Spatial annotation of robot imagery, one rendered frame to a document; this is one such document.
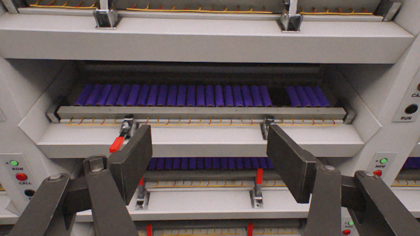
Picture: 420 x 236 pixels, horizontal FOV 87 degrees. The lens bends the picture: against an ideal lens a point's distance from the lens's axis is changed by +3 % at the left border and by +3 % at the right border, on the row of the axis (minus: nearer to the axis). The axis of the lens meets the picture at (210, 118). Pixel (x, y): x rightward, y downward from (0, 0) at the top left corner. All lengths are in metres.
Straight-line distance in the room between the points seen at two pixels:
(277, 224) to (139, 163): 0.60
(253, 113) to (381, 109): 0.22
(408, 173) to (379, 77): 0.34
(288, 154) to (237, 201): 0.40
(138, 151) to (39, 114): 0.35
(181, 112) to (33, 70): 0.27
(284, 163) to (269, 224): 0.56
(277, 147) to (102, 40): 0.28
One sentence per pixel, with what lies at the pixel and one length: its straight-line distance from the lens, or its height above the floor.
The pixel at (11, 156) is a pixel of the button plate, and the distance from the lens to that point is 0.54.
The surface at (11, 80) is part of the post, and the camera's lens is 0.46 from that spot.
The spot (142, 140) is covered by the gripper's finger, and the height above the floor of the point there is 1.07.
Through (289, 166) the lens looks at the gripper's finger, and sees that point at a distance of 0.16.
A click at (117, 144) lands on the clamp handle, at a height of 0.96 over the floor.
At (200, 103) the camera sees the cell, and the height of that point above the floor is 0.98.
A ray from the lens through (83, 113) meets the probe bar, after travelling 0.48.
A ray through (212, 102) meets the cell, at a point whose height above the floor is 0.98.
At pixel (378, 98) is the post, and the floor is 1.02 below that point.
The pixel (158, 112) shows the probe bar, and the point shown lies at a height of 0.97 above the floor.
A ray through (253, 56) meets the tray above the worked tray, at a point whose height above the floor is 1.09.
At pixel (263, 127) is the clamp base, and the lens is 0.44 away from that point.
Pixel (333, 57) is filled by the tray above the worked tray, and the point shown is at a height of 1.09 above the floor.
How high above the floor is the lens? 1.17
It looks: 29 degrees down
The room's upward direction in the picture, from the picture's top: 1 degrees clockwise
